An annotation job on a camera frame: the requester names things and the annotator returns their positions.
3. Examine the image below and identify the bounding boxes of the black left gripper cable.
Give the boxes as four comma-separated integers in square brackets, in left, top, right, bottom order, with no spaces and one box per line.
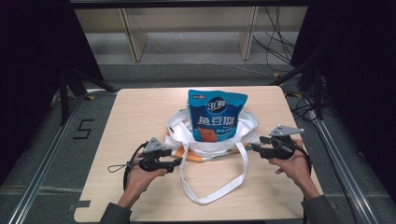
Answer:
[122,141,149,192]

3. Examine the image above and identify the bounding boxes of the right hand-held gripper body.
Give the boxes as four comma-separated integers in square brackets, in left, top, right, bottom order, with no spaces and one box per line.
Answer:
[261,124,306,161]

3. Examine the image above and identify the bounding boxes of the beige wooden desk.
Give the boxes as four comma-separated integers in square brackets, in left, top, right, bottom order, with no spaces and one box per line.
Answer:
[74,6,310,63]

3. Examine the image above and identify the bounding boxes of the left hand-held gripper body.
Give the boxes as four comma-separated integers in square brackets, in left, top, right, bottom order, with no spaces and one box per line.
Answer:
[137,136,176,173]

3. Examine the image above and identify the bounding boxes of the aluminium floor rail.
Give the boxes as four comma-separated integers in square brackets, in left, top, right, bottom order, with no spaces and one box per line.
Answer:
[306,117,380,224]
[7,88,119,224]

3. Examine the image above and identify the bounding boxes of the black frame beam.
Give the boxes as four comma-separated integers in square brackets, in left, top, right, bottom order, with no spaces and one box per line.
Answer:
[68,0,313,9]

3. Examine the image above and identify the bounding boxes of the white tote bag colourful patches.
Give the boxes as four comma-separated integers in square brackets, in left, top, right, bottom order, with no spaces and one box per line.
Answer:
[163,106,262,205]

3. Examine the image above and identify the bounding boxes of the person's left hand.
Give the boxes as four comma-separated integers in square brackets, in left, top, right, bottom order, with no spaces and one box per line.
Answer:
[123,151,168,206]

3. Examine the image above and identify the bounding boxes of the tangle of black floor cables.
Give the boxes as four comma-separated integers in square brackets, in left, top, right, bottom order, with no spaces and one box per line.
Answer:
[285,89,331,123]

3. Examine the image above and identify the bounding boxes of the grey lanyard loop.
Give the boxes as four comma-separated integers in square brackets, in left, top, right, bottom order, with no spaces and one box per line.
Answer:
[107,159,139,174]

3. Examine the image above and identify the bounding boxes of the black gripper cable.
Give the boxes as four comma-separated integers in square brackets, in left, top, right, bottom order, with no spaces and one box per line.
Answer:
[122,141,149,192]
[293,142,313,175]

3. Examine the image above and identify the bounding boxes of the grey tape patch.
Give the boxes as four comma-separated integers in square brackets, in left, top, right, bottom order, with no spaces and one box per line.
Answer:
[67,200,92,213]

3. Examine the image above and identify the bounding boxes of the blue snack packet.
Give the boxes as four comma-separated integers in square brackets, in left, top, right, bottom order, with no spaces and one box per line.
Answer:
[187,89,249,144]

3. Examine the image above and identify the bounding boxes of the dark curtain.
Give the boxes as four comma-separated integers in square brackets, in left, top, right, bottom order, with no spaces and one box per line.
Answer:
[0,0,105,186]
[290,0,396,204]

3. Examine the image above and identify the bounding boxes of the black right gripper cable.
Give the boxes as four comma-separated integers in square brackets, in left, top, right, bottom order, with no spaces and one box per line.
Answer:
[293,142,313,175]

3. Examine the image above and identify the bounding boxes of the black metal stand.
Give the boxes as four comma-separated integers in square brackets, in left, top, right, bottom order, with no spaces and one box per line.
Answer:
[58,65,116,126]
[268,57,325,121]

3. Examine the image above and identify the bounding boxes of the person's right hand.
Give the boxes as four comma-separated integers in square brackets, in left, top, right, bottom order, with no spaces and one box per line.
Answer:
[267,138,314,190]

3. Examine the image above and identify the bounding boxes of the bundle of black hanging cables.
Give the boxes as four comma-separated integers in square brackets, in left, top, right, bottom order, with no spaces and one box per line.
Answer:
[251,6,297,73]

